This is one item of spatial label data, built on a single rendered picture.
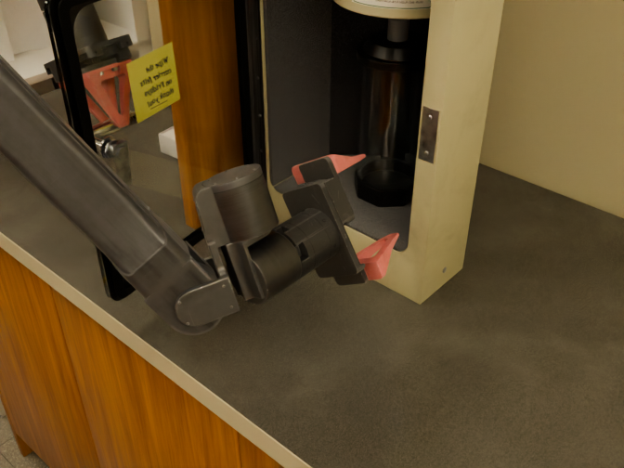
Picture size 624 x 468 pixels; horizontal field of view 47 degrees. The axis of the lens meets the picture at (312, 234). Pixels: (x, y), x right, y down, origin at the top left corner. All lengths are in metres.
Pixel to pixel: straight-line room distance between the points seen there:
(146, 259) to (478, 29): 0.46
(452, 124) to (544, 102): 0.43
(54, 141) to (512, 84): 0.87
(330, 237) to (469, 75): 0.28
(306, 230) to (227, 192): 0.10
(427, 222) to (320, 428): 0.29
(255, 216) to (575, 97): 0.74
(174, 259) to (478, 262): 0.58
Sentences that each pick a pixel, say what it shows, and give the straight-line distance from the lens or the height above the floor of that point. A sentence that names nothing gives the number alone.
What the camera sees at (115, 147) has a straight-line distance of 0.85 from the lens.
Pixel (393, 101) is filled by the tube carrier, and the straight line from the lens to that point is 0.99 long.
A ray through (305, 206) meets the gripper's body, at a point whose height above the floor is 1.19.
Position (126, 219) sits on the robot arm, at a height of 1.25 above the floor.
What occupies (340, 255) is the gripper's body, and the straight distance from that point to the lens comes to 0.74.
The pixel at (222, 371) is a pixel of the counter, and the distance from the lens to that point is 0.92.
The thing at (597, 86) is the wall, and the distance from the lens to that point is 1.25.
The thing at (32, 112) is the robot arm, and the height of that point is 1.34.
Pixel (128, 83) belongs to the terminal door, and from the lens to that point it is 0.87.
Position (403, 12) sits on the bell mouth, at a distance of 0.89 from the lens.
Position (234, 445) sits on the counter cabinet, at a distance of 1.02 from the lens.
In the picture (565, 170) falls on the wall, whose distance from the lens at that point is 1.33.
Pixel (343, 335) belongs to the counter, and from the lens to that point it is 0.96.
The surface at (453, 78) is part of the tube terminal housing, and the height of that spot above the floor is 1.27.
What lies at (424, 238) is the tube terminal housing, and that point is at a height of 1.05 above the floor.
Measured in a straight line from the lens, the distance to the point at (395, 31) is 0.99.
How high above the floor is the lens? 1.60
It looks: 36 degrees down
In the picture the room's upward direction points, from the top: straight up
